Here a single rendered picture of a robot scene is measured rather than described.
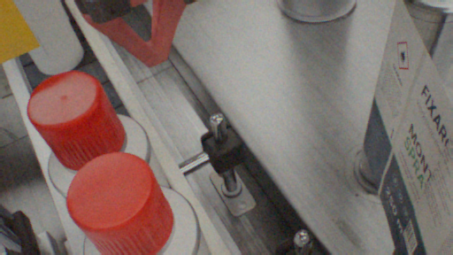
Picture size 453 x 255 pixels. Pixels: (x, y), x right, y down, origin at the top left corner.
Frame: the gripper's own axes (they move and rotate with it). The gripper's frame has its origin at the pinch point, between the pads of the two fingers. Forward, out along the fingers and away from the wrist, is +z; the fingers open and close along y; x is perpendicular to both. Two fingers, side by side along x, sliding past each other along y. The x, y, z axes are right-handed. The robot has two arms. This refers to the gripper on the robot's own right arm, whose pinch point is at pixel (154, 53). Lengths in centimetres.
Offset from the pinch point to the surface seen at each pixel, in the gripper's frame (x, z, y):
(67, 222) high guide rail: 9.9, 5.1, -5.6
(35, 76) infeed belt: 9.4, 13.6, 18.3
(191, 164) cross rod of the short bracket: 0.4, 10.2, -2.8
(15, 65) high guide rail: 9.4, 5.3, 11.0
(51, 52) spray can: 6.6, 10.0, 16.4
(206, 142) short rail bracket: -1.5, 9.3, -2.2
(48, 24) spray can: 5.6, 6.8, 16.5
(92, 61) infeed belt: 3.4, 13.7, 17.0
